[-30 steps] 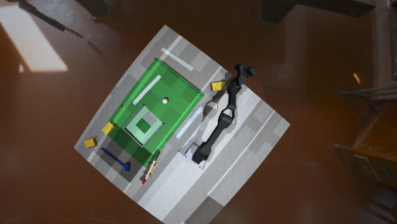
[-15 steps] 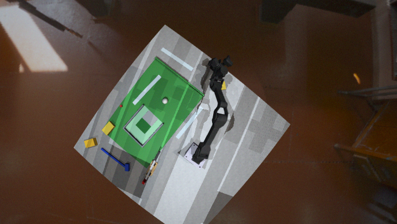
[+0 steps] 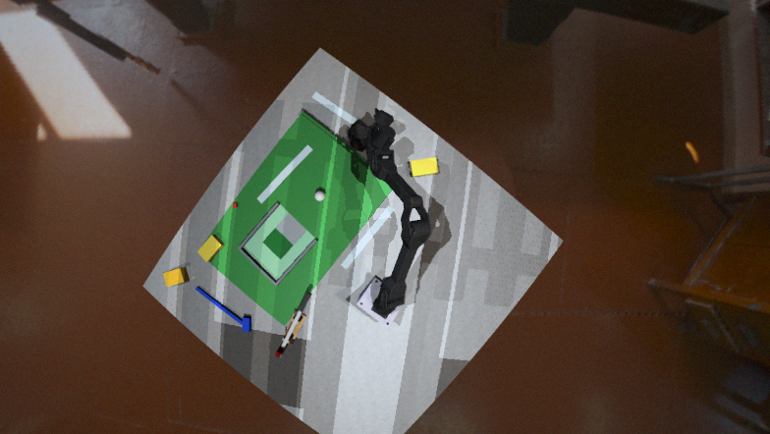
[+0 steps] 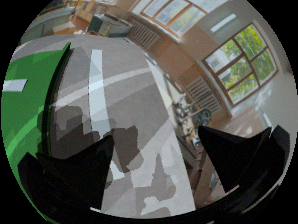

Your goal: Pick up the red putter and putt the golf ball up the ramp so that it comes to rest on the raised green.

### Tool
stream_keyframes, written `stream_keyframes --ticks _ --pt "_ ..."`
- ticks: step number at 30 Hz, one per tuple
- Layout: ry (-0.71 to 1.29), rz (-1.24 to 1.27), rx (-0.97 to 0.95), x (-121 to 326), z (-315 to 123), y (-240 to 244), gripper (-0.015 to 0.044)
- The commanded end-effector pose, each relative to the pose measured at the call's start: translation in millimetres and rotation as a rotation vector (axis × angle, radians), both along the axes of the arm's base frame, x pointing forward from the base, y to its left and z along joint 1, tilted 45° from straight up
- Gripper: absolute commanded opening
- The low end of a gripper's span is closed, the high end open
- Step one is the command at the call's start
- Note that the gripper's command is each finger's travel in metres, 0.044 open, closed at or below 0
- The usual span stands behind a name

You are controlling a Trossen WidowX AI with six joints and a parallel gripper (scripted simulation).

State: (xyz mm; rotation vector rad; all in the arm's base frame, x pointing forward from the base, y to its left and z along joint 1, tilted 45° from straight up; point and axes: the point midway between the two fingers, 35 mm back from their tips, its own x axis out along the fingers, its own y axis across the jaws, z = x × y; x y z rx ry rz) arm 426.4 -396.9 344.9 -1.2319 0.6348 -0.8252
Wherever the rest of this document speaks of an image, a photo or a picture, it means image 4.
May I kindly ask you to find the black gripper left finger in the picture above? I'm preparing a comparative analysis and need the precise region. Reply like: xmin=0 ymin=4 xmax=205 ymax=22
xmin=36 ymin=135 xmax=114 ymax=210

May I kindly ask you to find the green flat mat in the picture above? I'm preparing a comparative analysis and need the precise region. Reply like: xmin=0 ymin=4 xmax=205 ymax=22
xmin=0 ymin=49 xmax=71 ymax=224

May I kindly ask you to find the light grey flat bar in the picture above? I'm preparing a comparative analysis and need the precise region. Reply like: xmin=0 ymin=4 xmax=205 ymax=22
xmin=88 ymin=49 xmax=125 ymax=183
xmin=3 ymin=79 xmax=28 ymax=92

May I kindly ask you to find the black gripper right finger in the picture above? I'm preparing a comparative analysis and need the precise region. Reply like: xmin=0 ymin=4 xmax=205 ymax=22
xmin=198 ymin=125 xmax=271 ymax=193

